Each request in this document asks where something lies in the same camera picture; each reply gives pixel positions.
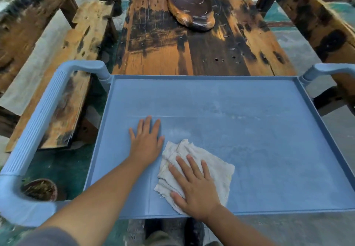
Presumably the dark wooden slab tray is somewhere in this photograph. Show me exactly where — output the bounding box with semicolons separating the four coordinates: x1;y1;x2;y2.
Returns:
166;0;216;32

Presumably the person's left forearm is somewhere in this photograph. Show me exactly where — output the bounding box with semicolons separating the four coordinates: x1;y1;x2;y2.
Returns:
36;154;156;246

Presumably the rustic wooden table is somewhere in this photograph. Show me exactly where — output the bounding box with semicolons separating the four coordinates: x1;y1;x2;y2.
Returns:
112;0;297;77

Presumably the rustic wooden bench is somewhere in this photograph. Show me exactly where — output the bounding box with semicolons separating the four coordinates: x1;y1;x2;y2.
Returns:
0;0;118;154
255;0;355;117

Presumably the white cleaning cloth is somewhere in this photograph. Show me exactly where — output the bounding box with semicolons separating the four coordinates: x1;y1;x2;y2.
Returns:
154;139;236;217

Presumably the potted green shrub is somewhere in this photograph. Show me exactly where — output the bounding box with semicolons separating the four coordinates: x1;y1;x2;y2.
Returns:
21;178;59;202

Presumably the gray shirt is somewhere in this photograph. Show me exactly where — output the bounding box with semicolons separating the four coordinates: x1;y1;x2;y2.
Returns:
16;228;81;246

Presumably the blue plastic cart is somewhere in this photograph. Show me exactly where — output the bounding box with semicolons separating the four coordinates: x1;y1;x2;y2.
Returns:
0;60;355;228

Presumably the person's left hand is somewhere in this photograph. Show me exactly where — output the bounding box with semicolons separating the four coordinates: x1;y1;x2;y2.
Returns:
128;115;166;169

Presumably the person's right hand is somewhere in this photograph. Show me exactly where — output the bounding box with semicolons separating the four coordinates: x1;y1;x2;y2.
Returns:
168;154;222;223

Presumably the person's black left shoe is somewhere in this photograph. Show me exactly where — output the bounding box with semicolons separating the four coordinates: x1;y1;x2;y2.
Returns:
144;218;164;241

